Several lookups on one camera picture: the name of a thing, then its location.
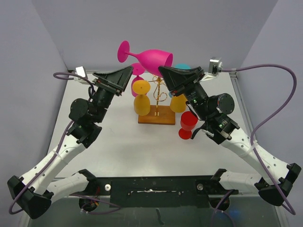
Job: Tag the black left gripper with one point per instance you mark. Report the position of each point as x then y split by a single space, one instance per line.
119 78

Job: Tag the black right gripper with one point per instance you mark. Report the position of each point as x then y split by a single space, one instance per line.
181 81

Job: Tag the teal wine glass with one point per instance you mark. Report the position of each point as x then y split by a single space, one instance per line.
182 66

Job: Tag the magenta wine glass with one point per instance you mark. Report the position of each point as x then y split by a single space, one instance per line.
138 70
150 59

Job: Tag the yellow wine glass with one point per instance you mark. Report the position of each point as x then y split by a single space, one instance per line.
178 103
141 102

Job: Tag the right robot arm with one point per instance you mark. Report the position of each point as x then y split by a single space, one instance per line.
274 178

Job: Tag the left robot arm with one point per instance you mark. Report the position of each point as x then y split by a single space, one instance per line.
35 190

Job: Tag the wooden rack base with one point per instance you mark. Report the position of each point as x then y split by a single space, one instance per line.
164 116

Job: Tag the red wine glass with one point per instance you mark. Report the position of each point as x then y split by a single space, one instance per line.
187 122

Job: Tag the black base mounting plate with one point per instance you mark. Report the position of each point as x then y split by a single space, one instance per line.
156 192

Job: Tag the gold wire wine glass rack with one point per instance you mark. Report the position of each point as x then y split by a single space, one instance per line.
157 94

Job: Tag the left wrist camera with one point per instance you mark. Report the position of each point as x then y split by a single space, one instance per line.
83 77

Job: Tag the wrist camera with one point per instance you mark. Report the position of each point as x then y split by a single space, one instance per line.
83 77
215 67

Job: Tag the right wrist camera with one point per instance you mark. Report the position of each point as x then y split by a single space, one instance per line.
215 67

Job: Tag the aluminium table edge rail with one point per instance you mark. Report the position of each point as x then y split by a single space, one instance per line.
241 102

